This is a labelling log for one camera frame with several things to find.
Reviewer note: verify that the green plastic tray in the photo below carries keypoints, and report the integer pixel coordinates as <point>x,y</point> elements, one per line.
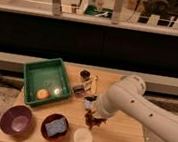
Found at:
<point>50,75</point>

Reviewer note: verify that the orange fruit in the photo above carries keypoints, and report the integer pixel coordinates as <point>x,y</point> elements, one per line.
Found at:
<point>42,94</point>

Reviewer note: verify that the blue sponge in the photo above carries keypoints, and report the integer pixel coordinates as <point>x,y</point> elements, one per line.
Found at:
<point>55,127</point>

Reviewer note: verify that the white paper cup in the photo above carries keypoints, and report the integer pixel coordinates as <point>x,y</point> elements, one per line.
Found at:
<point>82,135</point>

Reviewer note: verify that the black handled knife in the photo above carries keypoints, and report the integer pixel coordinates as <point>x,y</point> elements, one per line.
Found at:
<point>91,98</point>

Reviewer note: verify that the small dark cup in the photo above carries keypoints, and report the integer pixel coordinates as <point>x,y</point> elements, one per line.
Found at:
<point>85,74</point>

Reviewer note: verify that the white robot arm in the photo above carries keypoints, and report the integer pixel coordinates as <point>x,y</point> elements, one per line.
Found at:
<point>126,95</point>

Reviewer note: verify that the yellow wooden stick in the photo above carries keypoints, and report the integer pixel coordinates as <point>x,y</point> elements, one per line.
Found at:
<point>94,85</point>

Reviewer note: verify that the crumpled blue cloth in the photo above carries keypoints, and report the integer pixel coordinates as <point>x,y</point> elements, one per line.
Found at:
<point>88,105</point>

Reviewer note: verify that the metal binder clip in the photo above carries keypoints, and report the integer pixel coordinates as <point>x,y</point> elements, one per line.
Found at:
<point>81,88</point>

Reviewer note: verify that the purple bowl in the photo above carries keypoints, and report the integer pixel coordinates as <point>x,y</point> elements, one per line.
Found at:
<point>17,121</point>

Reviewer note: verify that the dark red grape bunch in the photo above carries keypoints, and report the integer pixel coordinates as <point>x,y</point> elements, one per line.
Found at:
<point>91,121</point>

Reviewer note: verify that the background green tray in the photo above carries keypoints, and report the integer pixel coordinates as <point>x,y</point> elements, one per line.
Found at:
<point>93,11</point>

